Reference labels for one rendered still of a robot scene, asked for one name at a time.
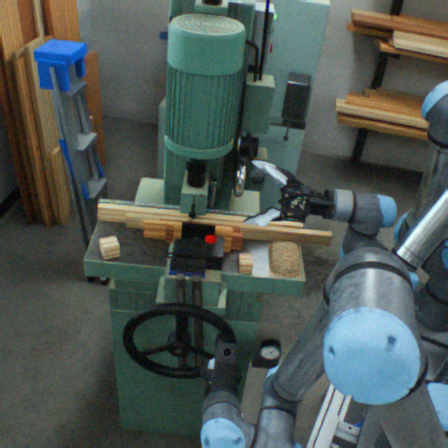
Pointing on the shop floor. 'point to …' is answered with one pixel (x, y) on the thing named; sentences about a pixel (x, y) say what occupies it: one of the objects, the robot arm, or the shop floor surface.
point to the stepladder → (78, 177)
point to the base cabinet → (138, 402)
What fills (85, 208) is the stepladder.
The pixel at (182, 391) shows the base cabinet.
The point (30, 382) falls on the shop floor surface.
